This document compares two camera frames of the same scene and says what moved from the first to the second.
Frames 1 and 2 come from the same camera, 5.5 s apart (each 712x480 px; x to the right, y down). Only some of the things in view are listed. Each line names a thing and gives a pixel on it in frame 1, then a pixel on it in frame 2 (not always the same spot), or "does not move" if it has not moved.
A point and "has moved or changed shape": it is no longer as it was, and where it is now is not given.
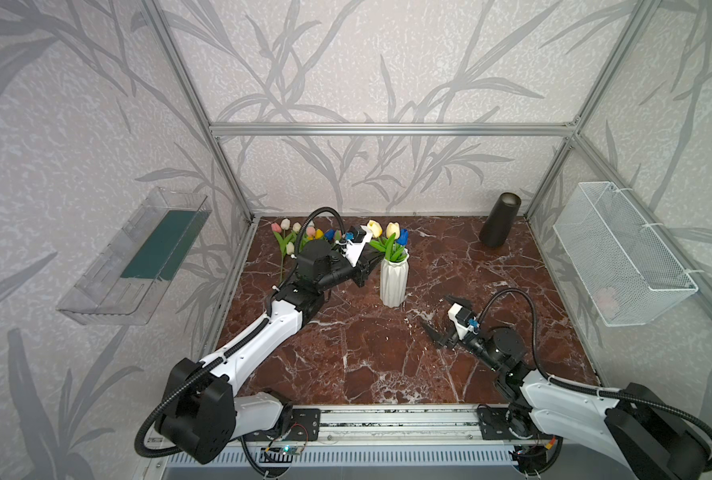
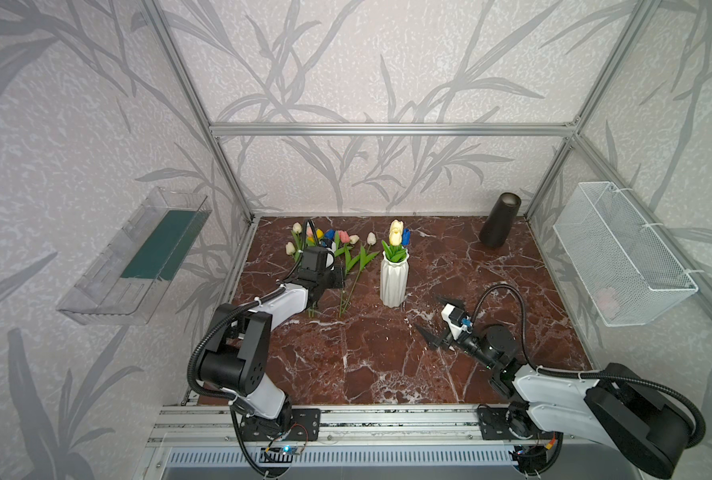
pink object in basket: (607, 302) does not move
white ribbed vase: (394, 281) does not move
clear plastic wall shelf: (127, 281) does not move
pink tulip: (276, 228) has moved or changed shape
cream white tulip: (378, 242) -> (396, 231)
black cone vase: (496, 228) does not move
